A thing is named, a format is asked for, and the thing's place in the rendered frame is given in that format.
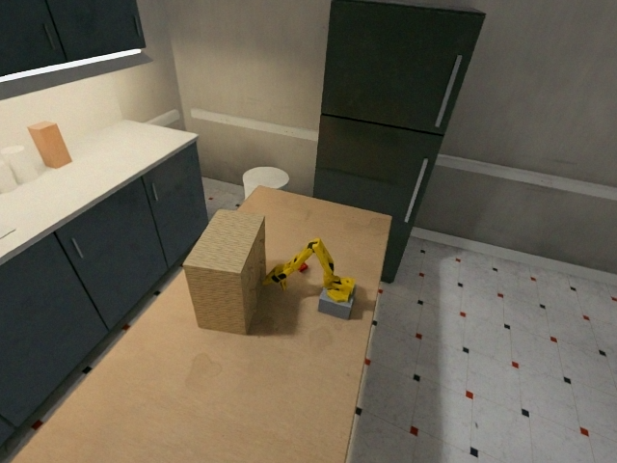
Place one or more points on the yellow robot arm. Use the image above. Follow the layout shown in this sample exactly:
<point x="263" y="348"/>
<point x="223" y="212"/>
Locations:
<point x="330" y="281"/>

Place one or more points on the wooden drawer front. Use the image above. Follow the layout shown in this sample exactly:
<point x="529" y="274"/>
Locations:
<point x="260" y="239"/>
<point x="248" y="269"/>
<point x="250" y="289"/>
<point x="251" y="309"/>
<point x="260" y="280"/>
<point x="260" y="261"/>

